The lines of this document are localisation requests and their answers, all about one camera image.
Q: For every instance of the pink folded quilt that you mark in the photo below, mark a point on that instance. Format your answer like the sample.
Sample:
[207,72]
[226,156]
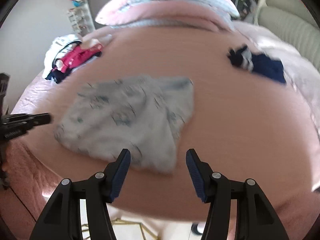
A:
[212,15]

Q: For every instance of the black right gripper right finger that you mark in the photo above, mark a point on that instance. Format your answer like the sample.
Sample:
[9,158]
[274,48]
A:
[255,216]

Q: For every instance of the white garment on pile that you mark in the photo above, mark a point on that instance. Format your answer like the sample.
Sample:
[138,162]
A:
[59,48]

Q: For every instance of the pink bed sheet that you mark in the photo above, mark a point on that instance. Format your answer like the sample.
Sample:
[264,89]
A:
[169,51]

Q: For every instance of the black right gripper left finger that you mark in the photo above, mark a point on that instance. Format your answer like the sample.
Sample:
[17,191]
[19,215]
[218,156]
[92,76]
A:
[60,218]

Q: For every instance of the white cartoon print garment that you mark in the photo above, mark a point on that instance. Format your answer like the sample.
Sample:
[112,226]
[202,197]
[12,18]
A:
[140,113]

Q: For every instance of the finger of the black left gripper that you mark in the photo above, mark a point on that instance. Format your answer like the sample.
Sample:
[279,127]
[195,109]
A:
[24,123]
[25,116]

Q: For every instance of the dark navy garment in pile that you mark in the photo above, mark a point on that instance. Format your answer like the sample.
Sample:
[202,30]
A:
[57,76]

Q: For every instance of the light pink blanket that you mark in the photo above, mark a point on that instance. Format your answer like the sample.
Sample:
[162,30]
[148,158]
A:
[290,67]

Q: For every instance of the navy white striped folded garment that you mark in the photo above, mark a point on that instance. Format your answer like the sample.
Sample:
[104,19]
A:
[260,64]

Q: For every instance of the red pink garment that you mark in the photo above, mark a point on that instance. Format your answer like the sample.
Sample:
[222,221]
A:
[77,57]

